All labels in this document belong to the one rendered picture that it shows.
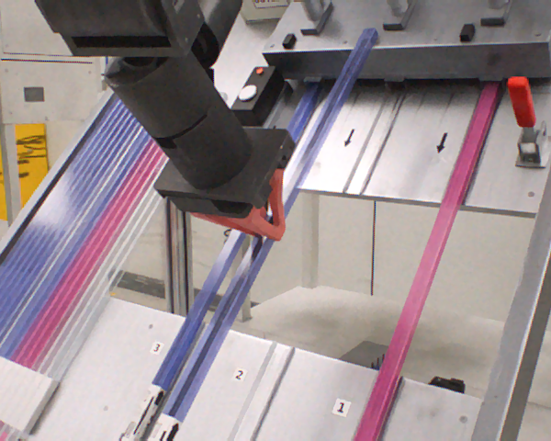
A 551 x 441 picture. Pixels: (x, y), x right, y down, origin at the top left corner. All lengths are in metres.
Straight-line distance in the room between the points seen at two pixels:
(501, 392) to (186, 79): 0.32
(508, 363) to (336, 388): 0.15
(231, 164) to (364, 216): 2.17
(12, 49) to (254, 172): 1.45
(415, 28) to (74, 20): 0.44
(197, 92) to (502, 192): 0.32
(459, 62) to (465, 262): 1.81
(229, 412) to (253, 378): 0.04
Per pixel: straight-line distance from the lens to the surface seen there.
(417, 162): 0.67
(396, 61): 0.73
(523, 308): 0.55
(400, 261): 2.57
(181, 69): 0.41
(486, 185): 0.64
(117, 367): 0.70
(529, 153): 0.65
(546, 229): 0.58
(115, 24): 0.38
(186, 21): 0.39
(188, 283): 1.23
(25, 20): 1.88
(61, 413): 0.72
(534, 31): 0.68
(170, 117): 0.42
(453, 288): 2.51
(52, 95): 1.91
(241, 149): 0.46
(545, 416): 1.04
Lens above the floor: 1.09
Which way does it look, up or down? 13 degrees down
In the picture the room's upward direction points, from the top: straight up
